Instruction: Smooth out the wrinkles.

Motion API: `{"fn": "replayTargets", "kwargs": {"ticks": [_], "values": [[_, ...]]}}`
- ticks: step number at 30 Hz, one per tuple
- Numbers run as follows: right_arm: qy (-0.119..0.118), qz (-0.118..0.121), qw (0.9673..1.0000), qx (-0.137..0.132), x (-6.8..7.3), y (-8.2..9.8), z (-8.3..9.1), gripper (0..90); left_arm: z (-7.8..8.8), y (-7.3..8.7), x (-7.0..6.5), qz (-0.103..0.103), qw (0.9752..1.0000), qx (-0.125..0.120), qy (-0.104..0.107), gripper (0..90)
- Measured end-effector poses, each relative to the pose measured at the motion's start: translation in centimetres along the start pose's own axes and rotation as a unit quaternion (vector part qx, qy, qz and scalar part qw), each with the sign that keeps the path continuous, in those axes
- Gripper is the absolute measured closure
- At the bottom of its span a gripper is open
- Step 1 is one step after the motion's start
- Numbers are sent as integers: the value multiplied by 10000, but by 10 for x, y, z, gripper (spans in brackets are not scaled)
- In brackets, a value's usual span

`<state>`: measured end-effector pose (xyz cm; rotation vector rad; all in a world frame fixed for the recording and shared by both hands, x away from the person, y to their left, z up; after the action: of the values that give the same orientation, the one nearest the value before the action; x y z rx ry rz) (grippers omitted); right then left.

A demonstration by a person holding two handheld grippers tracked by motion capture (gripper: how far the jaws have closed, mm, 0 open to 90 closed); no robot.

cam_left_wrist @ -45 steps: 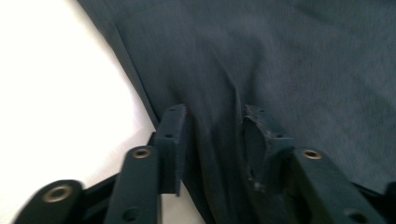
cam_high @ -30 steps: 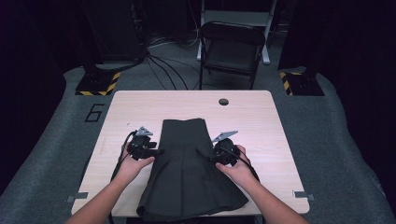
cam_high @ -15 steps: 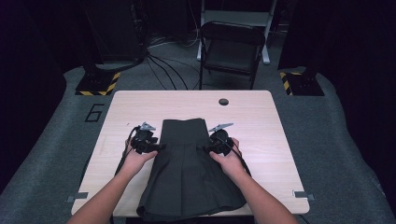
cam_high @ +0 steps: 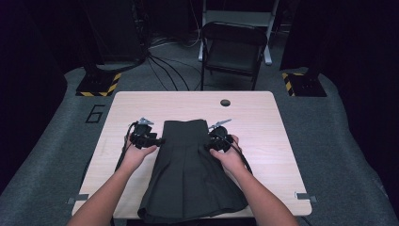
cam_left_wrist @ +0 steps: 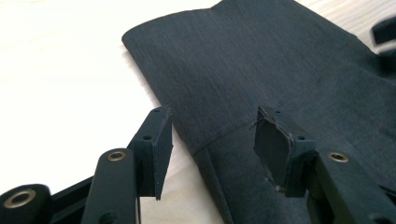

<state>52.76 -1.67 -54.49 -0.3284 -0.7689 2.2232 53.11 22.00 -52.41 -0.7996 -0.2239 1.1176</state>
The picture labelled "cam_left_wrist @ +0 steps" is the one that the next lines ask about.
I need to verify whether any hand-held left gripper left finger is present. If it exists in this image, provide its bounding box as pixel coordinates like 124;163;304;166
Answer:
126;105;174;201

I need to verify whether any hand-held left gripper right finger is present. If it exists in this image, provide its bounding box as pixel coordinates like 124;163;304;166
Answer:
252;105;318;199

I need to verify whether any black pleated skirt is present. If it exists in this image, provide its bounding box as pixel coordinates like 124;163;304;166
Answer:
120;0;396;224

